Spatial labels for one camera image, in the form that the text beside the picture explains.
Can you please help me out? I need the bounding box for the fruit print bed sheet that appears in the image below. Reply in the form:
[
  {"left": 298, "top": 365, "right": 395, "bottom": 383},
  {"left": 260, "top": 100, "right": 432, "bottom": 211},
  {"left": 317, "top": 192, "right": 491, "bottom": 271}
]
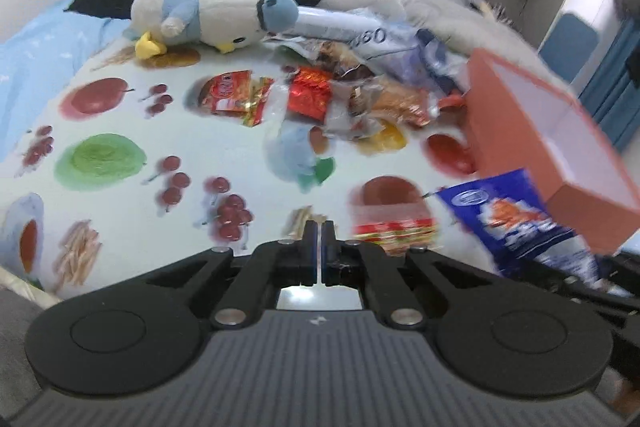
[{"left": 0, "top": 0, "right": 551, "bottom": 308}]

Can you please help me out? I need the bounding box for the pink cardboard box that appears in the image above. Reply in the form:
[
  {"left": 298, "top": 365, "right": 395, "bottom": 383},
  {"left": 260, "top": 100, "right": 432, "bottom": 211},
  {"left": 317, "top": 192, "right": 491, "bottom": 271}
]
[{"left": 463, "top": 49, "right": 639, "bottom": 254}]

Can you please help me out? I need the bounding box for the white tube package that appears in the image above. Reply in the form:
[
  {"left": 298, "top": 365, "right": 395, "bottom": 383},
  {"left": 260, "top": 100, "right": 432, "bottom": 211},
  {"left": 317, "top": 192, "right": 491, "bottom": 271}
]
[{"left": 294, "top": 4, "right": 392, "bottom": 44}]

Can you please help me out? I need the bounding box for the blue white penguin plush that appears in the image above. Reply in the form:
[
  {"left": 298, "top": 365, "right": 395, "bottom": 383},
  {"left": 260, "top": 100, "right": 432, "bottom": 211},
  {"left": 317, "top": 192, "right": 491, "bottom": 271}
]
[{"left": 130, "top": 0, "right": 298, "bottom": 61}]

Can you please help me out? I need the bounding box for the blue curtain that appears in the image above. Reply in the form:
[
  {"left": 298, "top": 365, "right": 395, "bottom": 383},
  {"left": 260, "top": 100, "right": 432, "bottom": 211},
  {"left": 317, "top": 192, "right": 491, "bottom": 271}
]
[{"left": 579, "top": 17, "right": 639, "bottom": 152}]

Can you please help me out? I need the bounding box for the brown fried snack packet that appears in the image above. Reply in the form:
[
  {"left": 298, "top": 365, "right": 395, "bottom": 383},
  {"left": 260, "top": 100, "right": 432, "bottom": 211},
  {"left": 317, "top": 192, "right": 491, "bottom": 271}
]
[{"left": 348, "top": 78, "right": 435, "bottom": 128}]

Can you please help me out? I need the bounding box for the blue chair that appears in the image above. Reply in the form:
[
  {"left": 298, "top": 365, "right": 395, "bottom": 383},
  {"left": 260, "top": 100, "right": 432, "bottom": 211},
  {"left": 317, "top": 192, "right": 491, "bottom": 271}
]
[{"left": 538, "top": 13, "right": 600, "bottom": 83}]

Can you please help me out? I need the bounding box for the blue white snack bag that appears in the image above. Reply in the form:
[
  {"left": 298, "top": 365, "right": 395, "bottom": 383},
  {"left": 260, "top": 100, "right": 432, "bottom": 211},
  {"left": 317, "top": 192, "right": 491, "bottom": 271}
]
[{"left": 437, "top": 169, "right": 600, "bottom": 286}]

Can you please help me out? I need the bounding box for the clear dark snack packet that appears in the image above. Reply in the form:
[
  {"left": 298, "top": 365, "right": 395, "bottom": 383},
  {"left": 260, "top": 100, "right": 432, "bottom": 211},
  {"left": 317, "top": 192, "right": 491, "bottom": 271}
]
[{"left": 268, "top": 37, "right": 376, "bottom": 81}]

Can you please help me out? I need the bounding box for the clear grey candy packet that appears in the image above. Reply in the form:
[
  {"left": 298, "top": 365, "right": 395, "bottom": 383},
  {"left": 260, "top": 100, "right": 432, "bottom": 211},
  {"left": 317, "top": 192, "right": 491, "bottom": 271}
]
[{"left": 323, "top": 80, "right": 383, "bottom": 140}]

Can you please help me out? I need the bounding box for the red yellow peanut packet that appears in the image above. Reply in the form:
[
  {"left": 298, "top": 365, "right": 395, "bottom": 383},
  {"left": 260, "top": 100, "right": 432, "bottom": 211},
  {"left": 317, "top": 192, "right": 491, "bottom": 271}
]
[{"left": 198, "top": 70, "right": 274, "bottom": 127}]

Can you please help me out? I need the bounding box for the red brown snack packet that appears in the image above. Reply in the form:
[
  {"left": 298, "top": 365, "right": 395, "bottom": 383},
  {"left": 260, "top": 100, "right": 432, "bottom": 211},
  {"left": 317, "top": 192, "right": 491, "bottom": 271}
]
[{"left": 437, "top": 90, "right": 465, "bottom": 112}]

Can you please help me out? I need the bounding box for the shiny red foil packet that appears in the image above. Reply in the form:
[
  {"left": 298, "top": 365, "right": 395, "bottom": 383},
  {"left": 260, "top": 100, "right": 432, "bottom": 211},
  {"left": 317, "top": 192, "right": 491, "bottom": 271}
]
[{"left": 286, "top": 67, "right": 333, "bottom": 124}]

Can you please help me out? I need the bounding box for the clear blue plastic bag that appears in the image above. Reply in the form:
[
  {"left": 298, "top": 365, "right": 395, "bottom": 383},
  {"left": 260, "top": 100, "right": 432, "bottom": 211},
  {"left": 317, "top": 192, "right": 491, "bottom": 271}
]
[{"left": 349, "top": 15, "right": 468, "bottom": 98}]

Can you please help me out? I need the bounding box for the grey blanket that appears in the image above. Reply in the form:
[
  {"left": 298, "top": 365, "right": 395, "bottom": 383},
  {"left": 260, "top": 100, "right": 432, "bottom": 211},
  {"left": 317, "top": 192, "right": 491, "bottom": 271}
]
[{"left": 319, "top": 0, "right": 570, "bottom": 91}]

